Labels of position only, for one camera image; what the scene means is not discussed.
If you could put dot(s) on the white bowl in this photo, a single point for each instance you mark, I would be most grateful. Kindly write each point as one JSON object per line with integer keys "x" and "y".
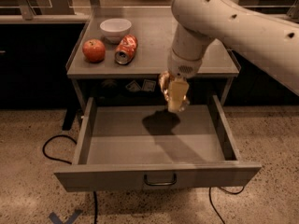
{"x": 114, "y": 30}

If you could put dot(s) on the white label sticker right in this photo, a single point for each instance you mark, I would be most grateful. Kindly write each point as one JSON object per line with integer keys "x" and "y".
{"x": 149, "y": 85}

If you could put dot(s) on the black drawer handle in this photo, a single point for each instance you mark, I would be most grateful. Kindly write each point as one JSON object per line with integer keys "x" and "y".
{"x": 156, "y": 181}

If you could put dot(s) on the white label sticker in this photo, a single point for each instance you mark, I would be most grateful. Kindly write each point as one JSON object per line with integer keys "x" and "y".
{"x": 149, "y": 85}
{"x": 133, "y": 86}

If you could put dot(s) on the blue tape floor mark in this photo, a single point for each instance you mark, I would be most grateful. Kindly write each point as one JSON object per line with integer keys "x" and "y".
{"x": 59, "y": 217}

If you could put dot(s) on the crushed orange can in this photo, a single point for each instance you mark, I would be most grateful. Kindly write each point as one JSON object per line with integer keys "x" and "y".
{"x": 164, "y": 80}

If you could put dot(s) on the white label sticker left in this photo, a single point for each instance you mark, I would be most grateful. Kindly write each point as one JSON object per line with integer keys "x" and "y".
{"x": 133, "y": 86}

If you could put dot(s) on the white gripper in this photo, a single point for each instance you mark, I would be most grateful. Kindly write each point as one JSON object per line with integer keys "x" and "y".
{"x": 183, "y": 67}

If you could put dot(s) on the left background bench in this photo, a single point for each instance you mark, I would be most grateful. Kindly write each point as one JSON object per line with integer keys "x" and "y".
{"x": 44, "y": 11}

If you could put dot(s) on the red apple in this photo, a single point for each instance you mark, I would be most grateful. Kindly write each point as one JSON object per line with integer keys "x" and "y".
{"x": 94, "y": 50}

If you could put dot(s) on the red orange soda can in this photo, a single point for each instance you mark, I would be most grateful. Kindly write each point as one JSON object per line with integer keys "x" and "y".
{"x": 126, "y": 50}

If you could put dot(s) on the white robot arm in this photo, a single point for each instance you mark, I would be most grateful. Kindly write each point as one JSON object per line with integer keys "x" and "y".
{"x": 268, "y": 46}

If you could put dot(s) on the grey metal cabinet counter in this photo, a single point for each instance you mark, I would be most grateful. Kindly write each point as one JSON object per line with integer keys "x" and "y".
{"x": 154, "y": 28}

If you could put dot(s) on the grey open drawer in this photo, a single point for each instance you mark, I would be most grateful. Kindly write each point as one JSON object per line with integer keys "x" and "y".
{"x": 118, "y": 145}

